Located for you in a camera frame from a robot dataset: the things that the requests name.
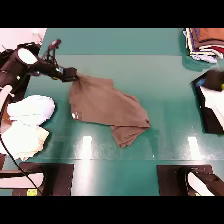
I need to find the heap of clothes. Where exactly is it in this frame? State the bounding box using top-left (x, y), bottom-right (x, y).
top-left (182, 27), bottom-right (224, 65)

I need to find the cream garment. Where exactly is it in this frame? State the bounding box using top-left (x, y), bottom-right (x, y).
top-left (0, 119), bottom-right (51, 161)

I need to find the brown T-shirt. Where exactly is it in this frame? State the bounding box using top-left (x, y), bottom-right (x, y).
top-left (68, 73), bottom-right (152, 149)

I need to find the black cable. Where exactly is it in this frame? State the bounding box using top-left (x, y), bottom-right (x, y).
top-left (0, 132), bottom-right (44, 196)

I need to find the white garment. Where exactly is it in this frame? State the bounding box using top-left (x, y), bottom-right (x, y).
top-left (6, 94), bottom-right (57, 127)

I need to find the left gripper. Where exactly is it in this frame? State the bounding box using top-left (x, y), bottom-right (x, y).
top-left (61, 66), bottom-right (80, 83)

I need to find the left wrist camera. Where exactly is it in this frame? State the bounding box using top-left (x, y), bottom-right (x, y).
top-left (45, 38), bottom-right (63, 65)

